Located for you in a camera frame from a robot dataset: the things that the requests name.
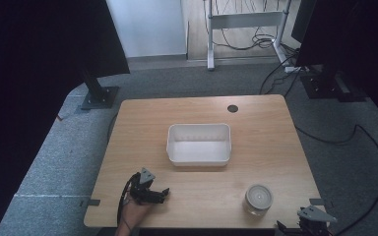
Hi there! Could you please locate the white plastic bin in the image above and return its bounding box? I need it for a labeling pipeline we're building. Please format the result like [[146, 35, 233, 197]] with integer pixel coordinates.
[[165, 122, 232, 168]]

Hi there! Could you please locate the person's left hand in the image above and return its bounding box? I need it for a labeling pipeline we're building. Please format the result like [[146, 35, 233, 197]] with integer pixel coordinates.
[[121, 194, 155, 228]]

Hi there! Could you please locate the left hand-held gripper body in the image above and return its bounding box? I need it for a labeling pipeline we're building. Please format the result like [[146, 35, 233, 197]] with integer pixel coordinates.
[[129, 167, 157, 206]]

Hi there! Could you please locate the white wall panel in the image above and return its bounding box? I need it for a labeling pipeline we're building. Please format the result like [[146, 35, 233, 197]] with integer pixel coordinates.
[[105, 0, 189, 59]]

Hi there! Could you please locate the grey table edge bracket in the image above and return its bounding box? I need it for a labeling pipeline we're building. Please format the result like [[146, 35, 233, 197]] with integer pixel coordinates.
[[308, 198, 335, 209], [79, 198, 101, 207]]

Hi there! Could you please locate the long black floor cable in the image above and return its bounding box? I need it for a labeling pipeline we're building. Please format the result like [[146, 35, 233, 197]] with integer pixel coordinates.
[[294, 123, 378, 236]]

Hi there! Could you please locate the white metal desk frame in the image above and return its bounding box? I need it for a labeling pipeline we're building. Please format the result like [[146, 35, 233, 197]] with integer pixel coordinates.
[[204, 0, 293, 72]]

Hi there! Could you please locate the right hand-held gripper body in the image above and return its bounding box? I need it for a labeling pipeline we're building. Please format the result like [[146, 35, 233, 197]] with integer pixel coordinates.
[[296, 205, 339, 236]]

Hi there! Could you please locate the black stand base with screws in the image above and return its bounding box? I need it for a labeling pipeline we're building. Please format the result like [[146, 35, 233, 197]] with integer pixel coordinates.
[[299, 64, 368, 103]]

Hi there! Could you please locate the tangle of black floor cables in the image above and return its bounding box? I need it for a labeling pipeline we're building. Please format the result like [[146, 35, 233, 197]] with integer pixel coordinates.
[[206, 0, 301, 96]]

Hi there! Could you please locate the dark curtain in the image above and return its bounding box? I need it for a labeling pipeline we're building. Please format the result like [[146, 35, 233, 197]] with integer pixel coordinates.
[[0, 0, 131, 236], [290, 0, 378, 132]]

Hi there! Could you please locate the black stand with base plate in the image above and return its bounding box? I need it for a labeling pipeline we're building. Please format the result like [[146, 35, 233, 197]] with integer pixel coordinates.
[[79, 69, 120, 111]]

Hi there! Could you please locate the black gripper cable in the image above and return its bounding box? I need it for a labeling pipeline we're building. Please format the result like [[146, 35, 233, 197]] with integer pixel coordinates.
[[116, 172, 142, 231]]

